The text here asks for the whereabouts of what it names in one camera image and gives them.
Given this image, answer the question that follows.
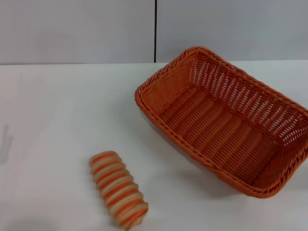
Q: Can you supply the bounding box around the orange woven plastic basket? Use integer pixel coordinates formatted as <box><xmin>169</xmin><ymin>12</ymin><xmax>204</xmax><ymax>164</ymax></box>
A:
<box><xmin>134</xmin><ymin>46</ymin><xmax>308</xmax><ymax>199</ymax></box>

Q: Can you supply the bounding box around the orange white striped bread roll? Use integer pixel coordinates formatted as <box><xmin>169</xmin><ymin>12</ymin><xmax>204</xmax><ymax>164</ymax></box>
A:
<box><xmin>89</xmin><ymin>150</ymin><xmax>149</xmax><ymax>229</ymax></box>

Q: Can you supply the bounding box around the black vertical wall strip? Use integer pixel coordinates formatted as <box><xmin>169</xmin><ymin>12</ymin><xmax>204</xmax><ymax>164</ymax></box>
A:
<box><xmin>154</xmin><ymin>0</ymin><xmax>158</xmax><ymax>64</ymax></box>

